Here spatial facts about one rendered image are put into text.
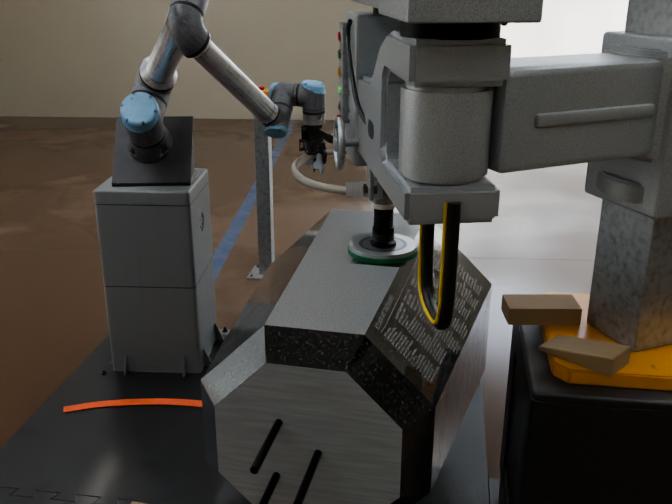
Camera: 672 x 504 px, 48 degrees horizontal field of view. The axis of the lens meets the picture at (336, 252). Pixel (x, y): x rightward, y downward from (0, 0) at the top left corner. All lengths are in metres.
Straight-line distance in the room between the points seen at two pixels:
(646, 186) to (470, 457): 1.38
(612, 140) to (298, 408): 0.96
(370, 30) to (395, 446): 1.09
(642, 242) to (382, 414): 0.77
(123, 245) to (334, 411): 1.65
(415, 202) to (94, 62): 8.30
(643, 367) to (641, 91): 0.68
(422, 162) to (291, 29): 7.60
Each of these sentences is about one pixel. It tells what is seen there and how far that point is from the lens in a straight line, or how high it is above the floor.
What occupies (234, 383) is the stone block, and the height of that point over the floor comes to 0.73.
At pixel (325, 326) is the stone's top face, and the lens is 1.90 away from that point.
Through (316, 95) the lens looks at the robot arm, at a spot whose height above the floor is 1.24.
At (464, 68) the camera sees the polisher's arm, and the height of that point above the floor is 1.52.
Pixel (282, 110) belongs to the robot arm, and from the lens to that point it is 3.01.
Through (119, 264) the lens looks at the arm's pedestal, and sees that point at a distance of 3.34.
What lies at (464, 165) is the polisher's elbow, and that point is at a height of 1.33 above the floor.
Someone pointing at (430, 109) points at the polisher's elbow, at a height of 1.44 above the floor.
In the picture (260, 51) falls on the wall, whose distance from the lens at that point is 9.18.
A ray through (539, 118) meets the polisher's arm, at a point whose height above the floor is 1.41.
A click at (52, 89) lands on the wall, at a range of 9.91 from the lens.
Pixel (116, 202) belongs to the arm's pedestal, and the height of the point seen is 0.80.
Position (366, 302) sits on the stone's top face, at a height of 0.87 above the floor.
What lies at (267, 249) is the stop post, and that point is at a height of 0.17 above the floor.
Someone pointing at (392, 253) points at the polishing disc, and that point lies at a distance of 2.31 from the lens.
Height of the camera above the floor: 1.70
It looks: 21 degrees down
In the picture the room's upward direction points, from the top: straight up
